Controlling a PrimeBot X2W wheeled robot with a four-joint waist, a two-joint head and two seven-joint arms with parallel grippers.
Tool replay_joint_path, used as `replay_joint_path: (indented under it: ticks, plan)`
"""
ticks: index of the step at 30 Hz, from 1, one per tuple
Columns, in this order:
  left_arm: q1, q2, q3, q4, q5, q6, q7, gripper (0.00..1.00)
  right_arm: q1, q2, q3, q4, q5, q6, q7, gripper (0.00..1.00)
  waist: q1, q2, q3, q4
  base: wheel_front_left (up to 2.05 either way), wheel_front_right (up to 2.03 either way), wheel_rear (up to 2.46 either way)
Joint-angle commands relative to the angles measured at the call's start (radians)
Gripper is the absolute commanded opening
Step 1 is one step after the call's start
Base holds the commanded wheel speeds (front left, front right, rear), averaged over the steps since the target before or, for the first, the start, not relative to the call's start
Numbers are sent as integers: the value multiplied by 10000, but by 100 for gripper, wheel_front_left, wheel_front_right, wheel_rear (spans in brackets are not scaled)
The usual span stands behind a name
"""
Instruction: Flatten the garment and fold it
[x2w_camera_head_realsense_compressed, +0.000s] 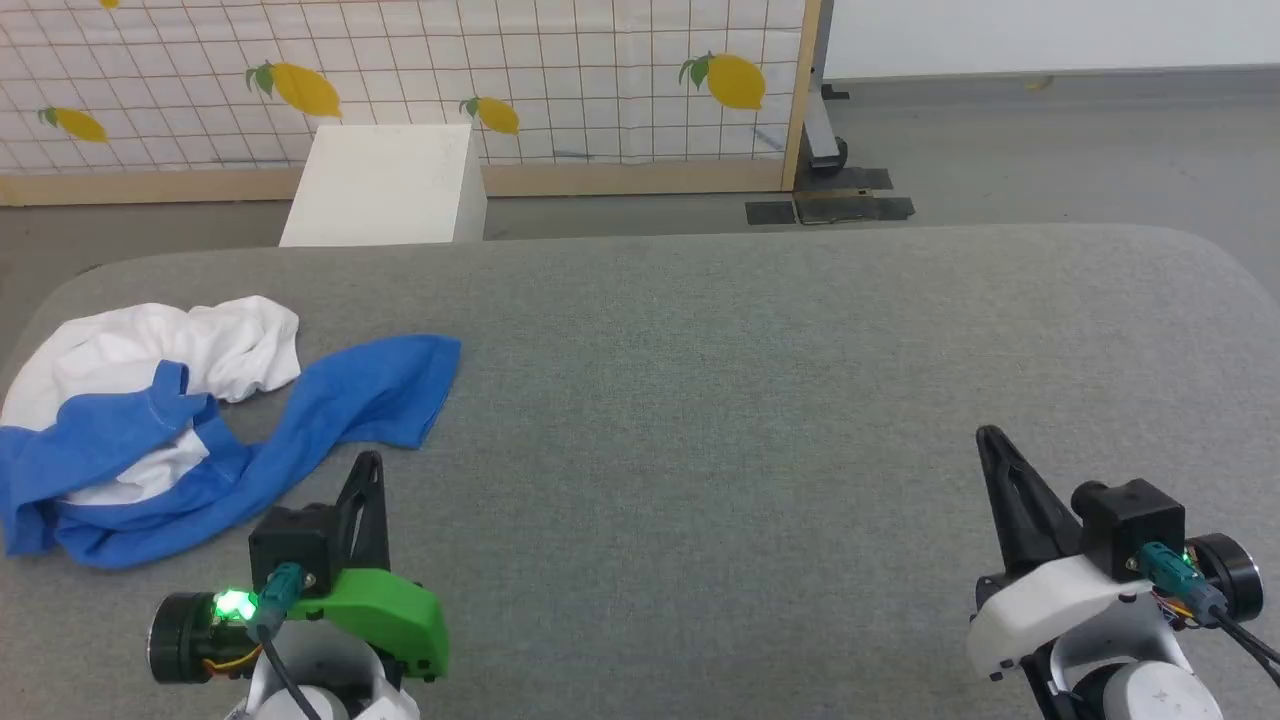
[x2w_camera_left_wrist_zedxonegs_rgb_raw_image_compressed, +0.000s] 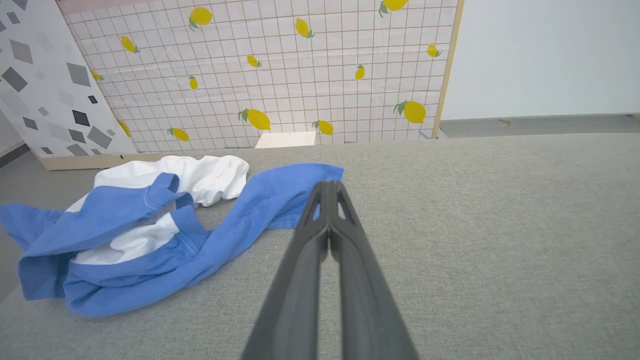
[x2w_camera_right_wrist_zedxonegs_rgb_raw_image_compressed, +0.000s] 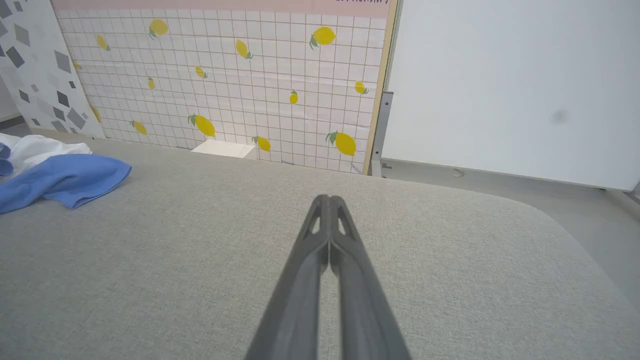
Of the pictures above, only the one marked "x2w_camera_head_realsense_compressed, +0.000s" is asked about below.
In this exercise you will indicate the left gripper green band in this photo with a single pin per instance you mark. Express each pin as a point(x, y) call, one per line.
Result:
point(385, 615)

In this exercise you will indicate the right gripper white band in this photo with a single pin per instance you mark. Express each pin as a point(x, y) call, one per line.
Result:
point(1050, 600)

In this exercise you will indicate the white and blue shirt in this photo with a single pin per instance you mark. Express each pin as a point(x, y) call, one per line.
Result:
point(330, 400)

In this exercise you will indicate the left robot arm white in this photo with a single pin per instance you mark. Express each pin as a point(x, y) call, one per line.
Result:
point(330, 685)

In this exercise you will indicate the white box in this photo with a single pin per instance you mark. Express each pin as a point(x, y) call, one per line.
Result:
point(385, 185)

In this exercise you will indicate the long dark floor tape patch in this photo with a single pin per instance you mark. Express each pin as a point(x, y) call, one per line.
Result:
point(855, 208)
point(850, 180)

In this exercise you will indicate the small black floor tape patch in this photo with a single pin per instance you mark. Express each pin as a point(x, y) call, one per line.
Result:
point(770, 213)

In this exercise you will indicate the metal stand foot with wheel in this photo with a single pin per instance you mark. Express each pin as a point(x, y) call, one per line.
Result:
point(825, 130)

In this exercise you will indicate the lemon print partition panel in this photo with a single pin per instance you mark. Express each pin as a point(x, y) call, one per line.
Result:
point(560, 60)

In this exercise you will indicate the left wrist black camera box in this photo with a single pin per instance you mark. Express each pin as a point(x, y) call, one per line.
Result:
point(290, 545)

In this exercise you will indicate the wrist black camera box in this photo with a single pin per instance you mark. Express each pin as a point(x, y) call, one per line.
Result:
point(290, 545)
point(1130, 525)

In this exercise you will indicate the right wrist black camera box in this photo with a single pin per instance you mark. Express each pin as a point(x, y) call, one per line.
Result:
point(1130, 525)

